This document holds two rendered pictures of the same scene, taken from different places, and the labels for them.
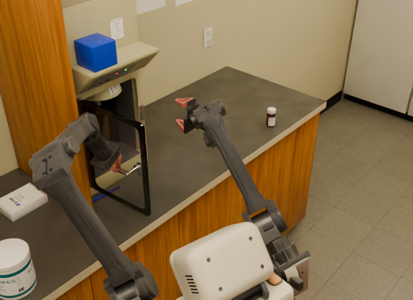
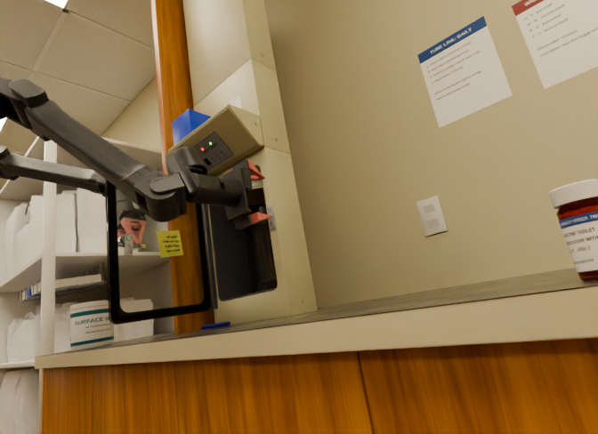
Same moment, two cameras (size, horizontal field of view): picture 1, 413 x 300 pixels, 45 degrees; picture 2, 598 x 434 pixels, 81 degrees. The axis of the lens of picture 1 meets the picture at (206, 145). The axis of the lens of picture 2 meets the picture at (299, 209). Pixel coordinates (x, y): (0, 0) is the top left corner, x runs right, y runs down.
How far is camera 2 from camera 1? 2.34 m
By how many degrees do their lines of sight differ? 96
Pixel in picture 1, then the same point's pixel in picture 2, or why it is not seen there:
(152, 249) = (141, 421)
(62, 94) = not seen: hidden behind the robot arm
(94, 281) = (93, 395)
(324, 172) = not seen: outside the picture
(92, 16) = (214, 104)
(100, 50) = (177, 123)
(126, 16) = (244, 91)
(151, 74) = (501, 225)
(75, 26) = not seen: hidden behind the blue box
